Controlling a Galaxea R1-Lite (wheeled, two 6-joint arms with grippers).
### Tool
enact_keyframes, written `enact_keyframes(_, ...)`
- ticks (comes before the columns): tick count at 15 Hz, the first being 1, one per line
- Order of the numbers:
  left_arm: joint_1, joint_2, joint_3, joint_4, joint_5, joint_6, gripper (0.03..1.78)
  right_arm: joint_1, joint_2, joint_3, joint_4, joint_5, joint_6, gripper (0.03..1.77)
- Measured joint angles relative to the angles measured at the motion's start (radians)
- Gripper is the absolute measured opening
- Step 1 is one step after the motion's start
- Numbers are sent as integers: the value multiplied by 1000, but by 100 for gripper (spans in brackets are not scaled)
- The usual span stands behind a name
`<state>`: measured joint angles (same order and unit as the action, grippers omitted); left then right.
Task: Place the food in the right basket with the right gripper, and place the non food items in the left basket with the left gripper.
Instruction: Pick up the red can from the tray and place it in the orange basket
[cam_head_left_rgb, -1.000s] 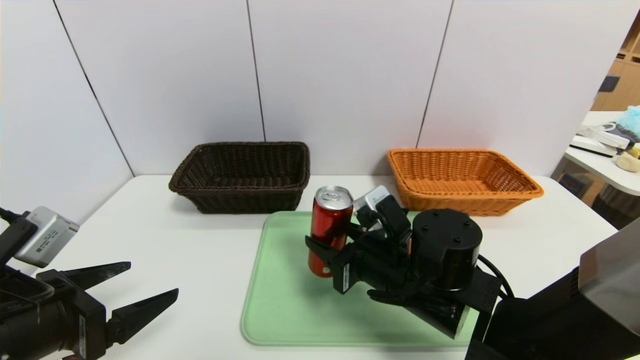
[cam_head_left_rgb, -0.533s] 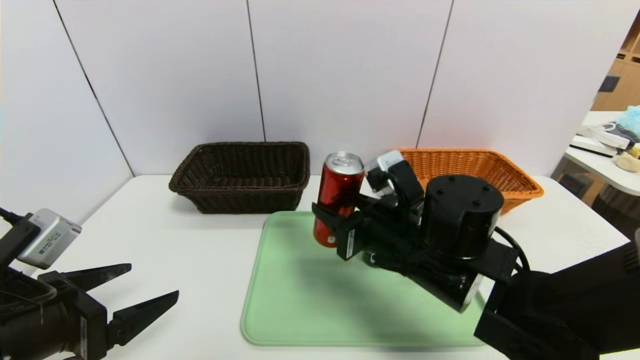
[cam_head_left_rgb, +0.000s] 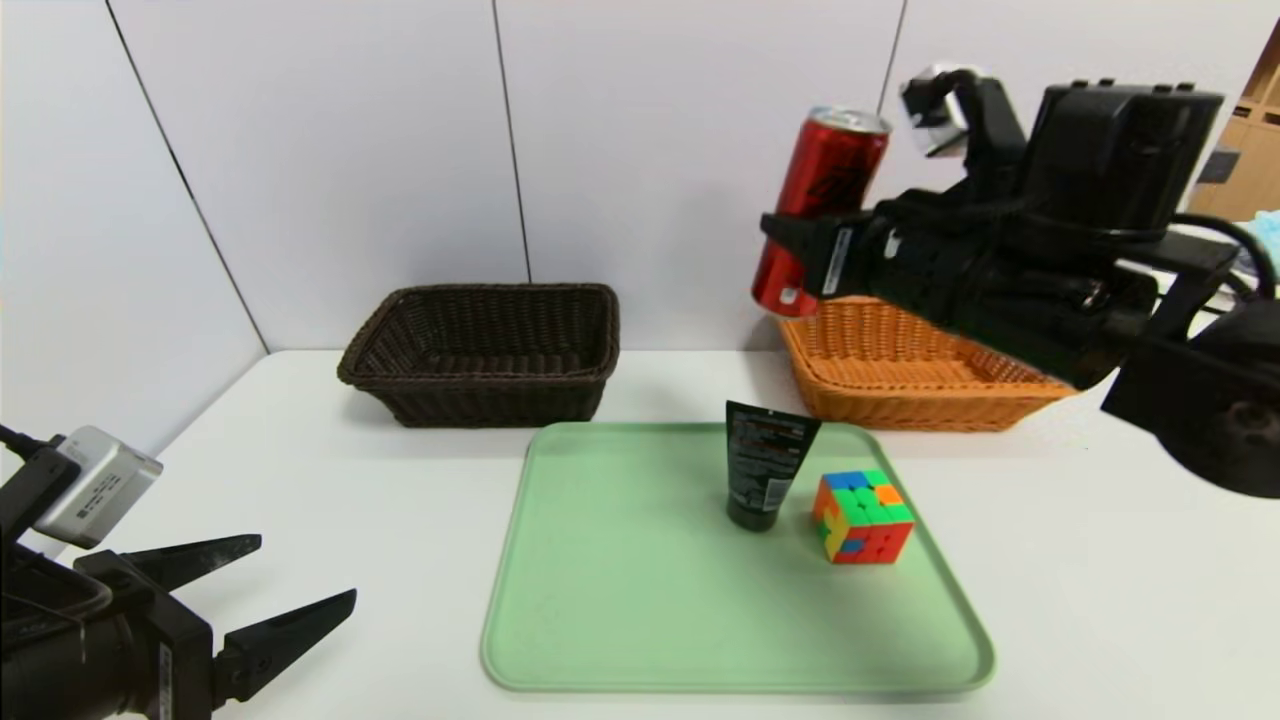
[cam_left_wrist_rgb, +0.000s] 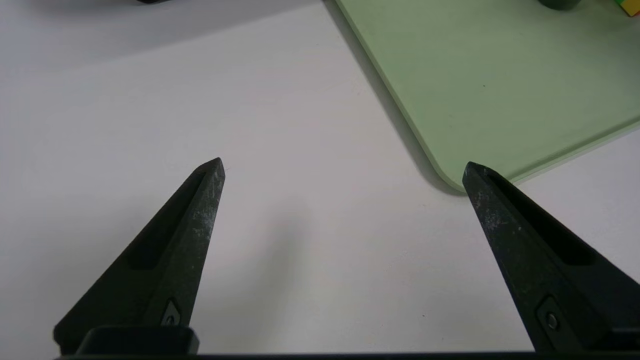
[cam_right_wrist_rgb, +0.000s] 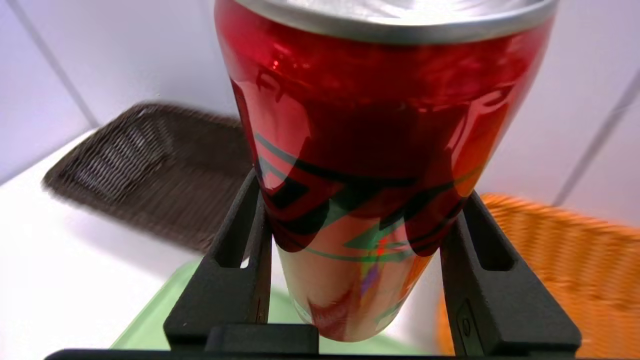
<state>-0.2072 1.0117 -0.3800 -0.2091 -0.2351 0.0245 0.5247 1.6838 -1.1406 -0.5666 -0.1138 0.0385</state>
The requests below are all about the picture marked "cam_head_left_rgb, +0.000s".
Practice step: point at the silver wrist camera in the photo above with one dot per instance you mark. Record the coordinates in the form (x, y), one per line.
(930, 110)
(95, 485)

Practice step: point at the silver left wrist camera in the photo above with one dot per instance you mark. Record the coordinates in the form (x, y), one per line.
(95, 485)

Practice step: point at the light blue fluffy duster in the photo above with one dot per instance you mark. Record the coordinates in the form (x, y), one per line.
(1268, 228)

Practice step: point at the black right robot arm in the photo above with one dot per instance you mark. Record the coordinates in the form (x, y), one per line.
(1200, 400)

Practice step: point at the red soda can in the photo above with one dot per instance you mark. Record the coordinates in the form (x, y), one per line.
(825, 160)

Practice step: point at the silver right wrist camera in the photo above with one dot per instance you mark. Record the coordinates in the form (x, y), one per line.
(930, 110)

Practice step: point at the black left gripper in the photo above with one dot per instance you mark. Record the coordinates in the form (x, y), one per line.
(168, 655)

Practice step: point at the light green plastic tray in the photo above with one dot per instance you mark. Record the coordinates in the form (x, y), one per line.
(650, 580)

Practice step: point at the orange wicker basket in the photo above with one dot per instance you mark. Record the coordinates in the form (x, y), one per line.
(900, 385)

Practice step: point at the black cosmetic tube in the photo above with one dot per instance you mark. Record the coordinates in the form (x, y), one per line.
(765, 460)

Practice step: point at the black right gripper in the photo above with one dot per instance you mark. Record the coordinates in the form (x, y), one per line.
(832, 262)

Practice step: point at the wooden shelving unit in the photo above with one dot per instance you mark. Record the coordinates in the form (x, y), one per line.
(1255, 150)

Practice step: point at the multicoloured puzzle cube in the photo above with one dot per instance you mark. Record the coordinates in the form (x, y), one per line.
(865, 515)

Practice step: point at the dark brown wicker basket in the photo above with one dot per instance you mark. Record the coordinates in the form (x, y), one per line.
(480, 350)

